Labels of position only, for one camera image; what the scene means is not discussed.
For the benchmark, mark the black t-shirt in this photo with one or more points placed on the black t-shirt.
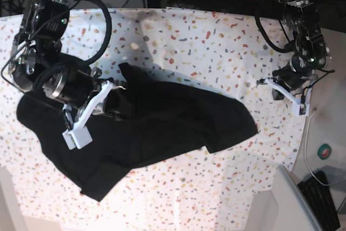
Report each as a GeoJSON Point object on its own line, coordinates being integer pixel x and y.
{"type": "Point", "coordinates": [167, 119]}

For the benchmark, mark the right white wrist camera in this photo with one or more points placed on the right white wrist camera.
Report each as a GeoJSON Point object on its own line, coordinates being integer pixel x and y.
{"type": "Point", "coordinates": [79, 136]}

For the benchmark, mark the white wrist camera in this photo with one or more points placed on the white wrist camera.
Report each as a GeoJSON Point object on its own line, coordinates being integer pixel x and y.
{"type": "Point", "coordinates": [300, 103]}
{"type": "Point", "coordinates": [79, 136]}

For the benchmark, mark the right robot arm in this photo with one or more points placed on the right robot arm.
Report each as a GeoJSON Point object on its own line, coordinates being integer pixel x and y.
{"type": "Point", "coordinates": [38, 47]}

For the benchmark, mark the terrazzo pattern table cloth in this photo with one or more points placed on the terrazzo pattern table cloth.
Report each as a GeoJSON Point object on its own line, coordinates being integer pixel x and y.
{"type": "Point", "coordinates": [218, 52]}

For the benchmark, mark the grey laptop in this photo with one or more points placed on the grey laptop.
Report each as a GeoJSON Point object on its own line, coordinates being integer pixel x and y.
{"type": "Point", "coordinates": [294, 213]}

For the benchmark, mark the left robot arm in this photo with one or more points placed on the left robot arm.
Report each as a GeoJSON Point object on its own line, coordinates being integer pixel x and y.
{"type": "Point", "coordinates": [310, 52]}

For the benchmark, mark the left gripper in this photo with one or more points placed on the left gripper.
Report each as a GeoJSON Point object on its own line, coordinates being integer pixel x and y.
{"type": "Point", "coordinates": [292, 76]}

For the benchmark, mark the green tape roll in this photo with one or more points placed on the green tape roll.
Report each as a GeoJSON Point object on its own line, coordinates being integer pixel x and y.
{"type": "Point", "coordinates": [324, 151]}

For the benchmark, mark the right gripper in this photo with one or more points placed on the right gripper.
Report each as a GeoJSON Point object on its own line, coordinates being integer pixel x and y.
{"type": "Point", "coordinates": [75, 88]}

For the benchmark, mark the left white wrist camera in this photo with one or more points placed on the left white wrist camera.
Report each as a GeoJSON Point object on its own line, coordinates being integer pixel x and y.
{"type": "Point", "coordinates": [300, 103]}

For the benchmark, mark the black keyboard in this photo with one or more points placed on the black keyboard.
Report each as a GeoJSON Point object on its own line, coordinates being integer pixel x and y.
{"type": "Point", "coordinates": [320, 201]}

